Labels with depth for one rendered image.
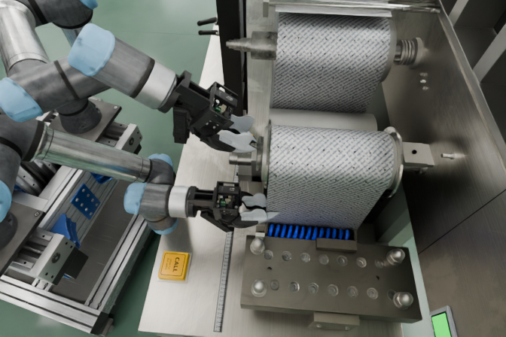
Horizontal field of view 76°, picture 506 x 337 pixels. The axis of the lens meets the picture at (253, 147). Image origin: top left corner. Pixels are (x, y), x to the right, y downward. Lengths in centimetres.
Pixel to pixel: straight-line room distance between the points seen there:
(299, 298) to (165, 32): 279
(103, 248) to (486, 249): 162
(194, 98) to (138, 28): 283
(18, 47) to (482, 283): 86
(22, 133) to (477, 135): 84
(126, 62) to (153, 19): 291
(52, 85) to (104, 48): 14
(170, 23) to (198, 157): 236
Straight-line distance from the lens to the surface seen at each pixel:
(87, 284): 182
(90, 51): 55
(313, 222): 85
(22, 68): 69
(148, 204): 80
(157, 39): 319
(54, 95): 65
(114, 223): 189
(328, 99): 82
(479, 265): 62
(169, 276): 95
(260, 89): 131
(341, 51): 74
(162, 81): 56
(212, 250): 98
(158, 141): 236
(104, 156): 88
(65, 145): 85
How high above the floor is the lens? 182
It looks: 55 degrees down
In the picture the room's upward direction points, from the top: straight up
